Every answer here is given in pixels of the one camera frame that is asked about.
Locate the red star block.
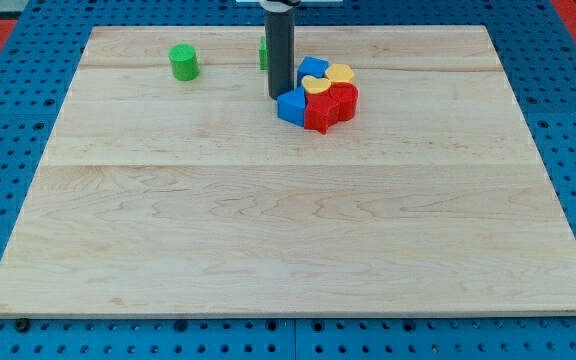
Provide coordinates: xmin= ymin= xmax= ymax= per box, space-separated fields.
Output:
xmin=304 ymin=94 xmax=340 ymax=135

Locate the blue triangular block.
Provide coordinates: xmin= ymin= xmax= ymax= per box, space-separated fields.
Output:
xmin=277 ymin=87 xmax=306 ymax=127

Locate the yellow round block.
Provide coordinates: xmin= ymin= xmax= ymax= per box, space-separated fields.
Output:
xmin=324 ymin=63 xmax=355 ymax=84

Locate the blue cube block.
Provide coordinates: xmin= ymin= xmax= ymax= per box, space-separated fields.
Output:
xmin=297 ymin=56 xmax=329 ymax=86

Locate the yellow heart block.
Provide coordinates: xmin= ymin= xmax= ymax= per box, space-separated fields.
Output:
xmin=301 ymin=75 xmax=332 ymax=95

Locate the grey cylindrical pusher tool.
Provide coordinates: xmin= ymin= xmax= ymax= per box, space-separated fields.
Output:
xmin=260 ymin=0 xmax=301 ymax=99

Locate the green block behind pusher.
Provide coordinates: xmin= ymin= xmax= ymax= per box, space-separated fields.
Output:
xmin=258 ymin=36 xmax=268 ymax=71

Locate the light wooden board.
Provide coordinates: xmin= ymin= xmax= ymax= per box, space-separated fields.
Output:
xmin=0 ymin=25 xmax=576 ymax=319

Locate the green cylinder block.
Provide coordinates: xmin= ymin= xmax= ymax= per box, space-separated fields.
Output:
xmin=168 ymin=43 xmax=200 ymax=81

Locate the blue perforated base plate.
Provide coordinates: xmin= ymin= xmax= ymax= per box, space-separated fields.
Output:
xmin=0 ymin=1 xmax=576 ymax=359

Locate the red round block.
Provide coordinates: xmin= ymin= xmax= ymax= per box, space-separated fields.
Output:
xmin=329 ymin=82 xmax=359 ymax=121

